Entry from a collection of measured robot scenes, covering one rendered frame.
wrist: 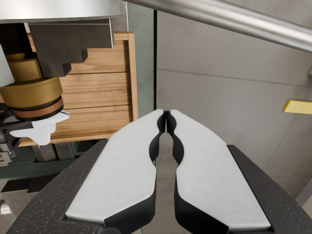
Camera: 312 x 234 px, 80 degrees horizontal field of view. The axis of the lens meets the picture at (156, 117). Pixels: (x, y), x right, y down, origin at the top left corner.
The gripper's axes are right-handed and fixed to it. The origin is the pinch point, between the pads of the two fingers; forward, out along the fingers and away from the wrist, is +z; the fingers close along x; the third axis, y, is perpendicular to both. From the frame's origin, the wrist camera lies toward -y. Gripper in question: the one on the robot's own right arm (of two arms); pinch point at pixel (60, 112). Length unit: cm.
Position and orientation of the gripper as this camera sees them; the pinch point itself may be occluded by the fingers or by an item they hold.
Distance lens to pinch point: 37.1
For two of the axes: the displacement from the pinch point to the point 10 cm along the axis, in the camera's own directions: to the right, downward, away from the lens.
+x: 1.7, 5.0, -8.5
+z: 9.8, -0.8, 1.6
